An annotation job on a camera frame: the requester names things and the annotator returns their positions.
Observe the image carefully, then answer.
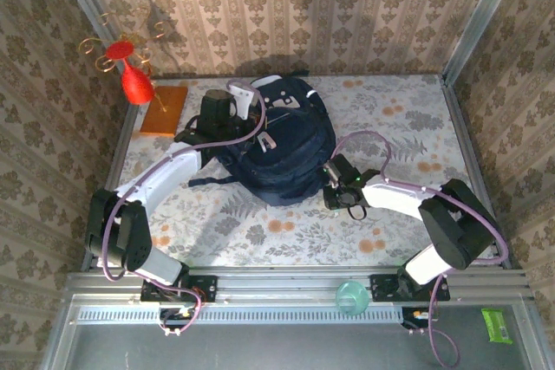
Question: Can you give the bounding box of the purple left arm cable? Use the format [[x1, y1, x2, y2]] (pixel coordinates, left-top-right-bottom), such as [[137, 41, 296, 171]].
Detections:
[[101, 79, 266, 339]]

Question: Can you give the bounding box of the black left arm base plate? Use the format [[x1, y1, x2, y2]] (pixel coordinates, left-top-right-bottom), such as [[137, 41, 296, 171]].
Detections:
[[140, 273, 218, 302]]

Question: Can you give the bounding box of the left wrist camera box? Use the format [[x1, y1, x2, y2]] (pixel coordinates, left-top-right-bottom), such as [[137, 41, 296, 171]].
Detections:
[[227, 82, 258, 122]]

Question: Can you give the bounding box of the navy blue backpack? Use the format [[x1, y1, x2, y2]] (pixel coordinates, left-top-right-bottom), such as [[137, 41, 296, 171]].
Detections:
[[188, 75, 337, 207]]

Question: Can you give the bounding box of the teal plastic cup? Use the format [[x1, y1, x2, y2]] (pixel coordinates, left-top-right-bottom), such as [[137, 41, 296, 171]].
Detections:
[[336, 281, 371, 316]]

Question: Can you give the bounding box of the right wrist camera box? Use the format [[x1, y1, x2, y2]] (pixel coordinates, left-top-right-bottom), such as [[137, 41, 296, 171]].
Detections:
[[323, 160, 344, 187]]

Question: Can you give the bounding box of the aluminium frame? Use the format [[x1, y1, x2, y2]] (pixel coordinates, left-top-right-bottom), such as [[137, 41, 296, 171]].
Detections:
[[38, 0, 555, 370]]

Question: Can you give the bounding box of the gold jewelry stand wooden base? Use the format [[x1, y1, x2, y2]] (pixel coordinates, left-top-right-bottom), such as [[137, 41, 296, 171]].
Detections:
[[77, 8, 190, 137]]

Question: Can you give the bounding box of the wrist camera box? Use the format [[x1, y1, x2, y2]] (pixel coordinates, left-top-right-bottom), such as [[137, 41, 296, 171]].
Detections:
[[227, 82, 258, 122], [323, 160, 344, 187]]

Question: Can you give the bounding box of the green packet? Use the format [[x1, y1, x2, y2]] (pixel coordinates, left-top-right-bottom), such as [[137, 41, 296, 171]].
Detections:
[[480, 308, 513, 345]]

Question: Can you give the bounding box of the grey slotted cable duct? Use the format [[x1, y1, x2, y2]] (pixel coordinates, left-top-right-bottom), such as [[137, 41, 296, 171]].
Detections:
[[75, 303, 404, 326]]

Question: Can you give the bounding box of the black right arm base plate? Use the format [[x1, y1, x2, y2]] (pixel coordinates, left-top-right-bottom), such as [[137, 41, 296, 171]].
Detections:
[[369, 272, 450, 302]]

